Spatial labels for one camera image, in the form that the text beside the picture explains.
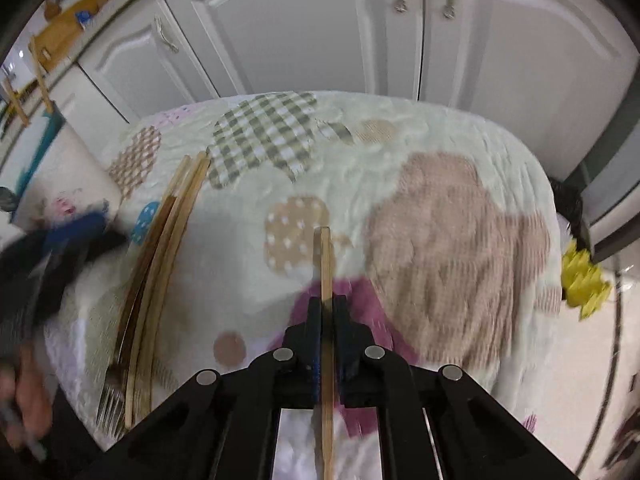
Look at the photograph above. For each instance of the person's left hand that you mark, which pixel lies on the person's left hand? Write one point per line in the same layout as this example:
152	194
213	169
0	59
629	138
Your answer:
30	400

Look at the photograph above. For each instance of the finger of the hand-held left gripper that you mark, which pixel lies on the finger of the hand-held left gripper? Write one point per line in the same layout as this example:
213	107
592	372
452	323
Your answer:
107	247
75	230

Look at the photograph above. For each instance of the blue and white packet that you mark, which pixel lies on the blue and white packet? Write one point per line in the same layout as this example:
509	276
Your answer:
85	16

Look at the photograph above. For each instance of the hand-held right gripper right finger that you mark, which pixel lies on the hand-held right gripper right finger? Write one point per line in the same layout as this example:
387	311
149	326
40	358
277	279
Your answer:
350	350

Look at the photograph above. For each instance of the white cabinet door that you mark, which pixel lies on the white cabinet door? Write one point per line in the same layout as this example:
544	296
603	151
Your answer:
300	25
90	100
525	50
135	60

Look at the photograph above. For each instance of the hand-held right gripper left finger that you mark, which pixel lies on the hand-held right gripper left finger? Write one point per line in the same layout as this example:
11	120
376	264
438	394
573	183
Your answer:
300	355

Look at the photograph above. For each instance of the metal fork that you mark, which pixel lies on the metal fork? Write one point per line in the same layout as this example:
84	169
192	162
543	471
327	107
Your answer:
111	400

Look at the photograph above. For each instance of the glass sliding door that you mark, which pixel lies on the glass sliding door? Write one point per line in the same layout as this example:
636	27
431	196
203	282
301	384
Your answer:
615	210

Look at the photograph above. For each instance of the light bamboo chopstick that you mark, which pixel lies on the light bamboo chopstick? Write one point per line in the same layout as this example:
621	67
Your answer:
326	270
16	105
41	77

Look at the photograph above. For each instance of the floral utensil holder teal lid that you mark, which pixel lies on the floral utensil holder teal lid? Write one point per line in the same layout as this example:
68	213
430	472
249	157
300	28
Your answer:
75	165

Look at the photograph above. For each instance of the yellow egg tray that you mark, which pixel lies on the yellow egg tray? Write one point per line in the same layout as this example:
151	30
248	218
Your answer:
582	280

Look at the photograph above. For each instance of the black trash bag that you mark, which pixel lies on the black trash bag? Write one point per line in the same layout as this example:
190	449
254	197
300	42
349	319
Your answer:
570	205

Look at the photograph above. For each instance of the quilted patchwork table cover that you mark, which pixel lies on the quilted patchwork table cover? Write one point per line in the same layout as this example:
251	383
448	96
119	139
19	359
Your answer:
400	160

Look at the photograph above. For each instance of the bundle of wooden chopsticks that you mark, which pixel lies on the bundle of wooden chopsticks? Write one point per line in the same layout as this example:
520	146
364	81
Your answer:
167	260

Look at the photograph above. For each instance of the wooden cutting board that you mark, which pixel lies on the wooden cutting board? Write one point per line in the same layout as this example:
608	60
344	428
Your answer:
65	27

